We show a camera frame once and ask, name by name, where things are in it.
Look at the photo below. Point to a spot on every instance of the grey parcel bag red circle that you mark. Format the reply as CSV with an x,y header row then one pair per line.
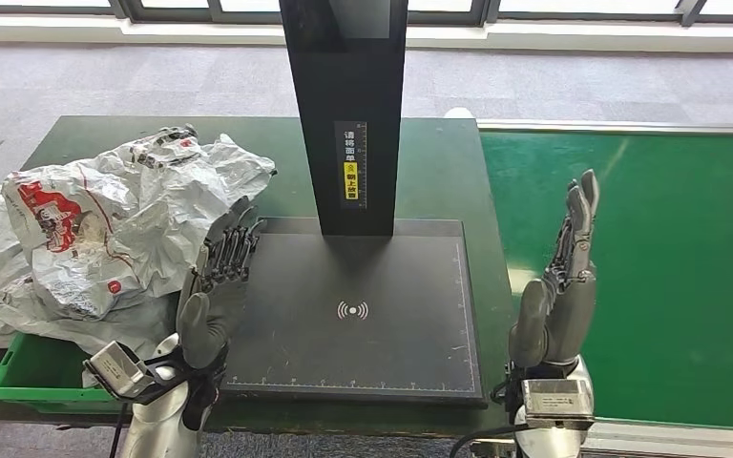
x,y
107,221

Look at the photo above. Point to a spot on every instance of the black inbound scanning machine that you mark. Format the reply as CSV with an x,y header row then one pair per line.
x,y
347,95

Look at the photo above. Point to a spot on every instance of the green plastic crate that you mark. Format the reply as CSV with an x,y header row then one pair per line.
x,y
37,376

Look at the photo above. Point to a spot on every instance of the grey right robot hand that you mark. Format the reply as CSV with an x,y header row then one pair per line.
x,y
559,310

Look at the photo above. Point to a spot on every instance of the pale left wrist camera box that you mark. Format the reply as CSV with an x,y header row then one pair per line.
x,y
117,370

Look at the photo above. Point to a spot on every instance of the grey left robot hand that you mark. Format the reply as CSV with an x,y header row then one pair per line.
x,y
211,310

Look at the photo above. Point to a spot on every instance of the grey parcel bag red lettering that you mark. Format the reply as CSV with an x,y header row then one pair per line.
x,y
88,322

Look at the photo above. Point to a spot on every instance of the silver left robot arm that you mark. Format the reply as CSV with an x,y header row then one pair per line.
x,y
164,417

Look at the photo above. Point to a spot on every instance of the small white round cap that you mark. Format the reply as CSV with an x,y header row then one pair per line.
x,y
458,113

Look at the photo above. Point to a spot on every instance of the green conveyor belt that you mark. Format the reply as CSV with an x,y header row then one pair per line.
x,y
657,253

